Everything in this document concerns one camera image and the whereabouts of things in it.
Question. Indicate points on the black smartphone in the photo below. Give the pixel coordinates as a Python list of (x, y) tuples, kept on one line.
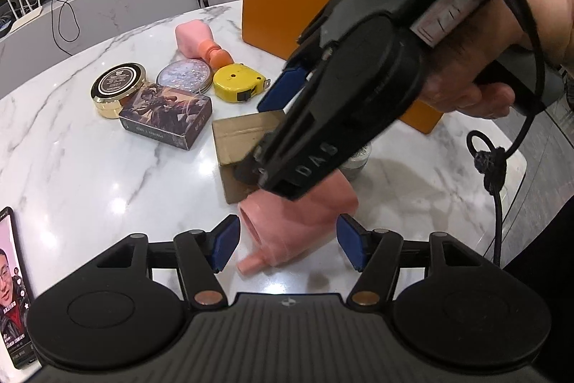
[(13, 284)]

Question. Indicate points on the pink cup with spout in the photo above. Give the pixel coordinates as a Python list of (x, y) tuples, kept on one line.
[(291, 226)]

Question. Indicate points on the gold and black round jar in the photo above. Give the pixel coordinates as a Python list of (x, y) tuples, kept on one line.
[(119, 80)]

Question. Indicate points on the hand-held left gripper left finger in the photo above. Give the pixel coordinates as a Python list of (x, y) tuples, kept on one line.
[(224, 244)]

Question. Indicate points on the yellow tape measure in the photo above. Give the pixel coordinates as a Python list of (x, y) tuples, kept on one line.
[(235, 80)]

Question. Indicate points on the small silver round jar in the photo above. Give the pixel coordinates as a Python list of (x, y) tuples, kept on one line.
[(358, 167)]

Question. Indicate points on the brown cardboard piece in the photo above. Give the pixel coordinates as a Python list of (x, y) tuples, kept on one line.
[(233, 136)]

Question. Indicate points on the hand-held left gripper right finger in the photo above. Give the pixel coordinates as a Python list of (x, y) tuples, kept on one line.
[(352, 244)]

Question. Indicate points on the orange storage box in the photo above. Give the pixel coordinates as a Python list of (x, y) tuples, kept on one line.
[(269, 6)]

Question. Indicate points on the person's dark clothing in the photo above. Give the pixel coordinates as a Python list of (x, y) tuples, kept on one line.
[(542, 284)]

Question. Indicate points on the printed card box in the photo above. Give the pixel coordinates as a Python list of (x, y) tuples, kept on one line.
[(166, 105)]

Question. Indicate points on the pink bottle with orange neck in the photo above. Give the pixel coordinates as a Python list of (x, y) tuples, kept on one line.
[(190, 35)]

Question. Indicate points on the person's right hand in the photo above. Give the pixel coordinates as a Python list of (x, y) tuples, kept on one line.
[(466, 51)]

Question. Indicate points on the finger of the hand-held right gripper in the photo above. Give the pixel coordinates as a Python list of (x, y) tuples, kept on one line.
[(280, 89), (305, 170)]

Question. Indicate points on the round glitter compact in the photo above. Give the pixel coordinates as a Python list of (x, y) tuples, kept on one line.
[(184, 74)]

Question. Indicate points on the white router with antennas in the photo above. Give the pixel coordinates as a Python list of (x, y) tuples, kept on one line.
[(27, 17)]

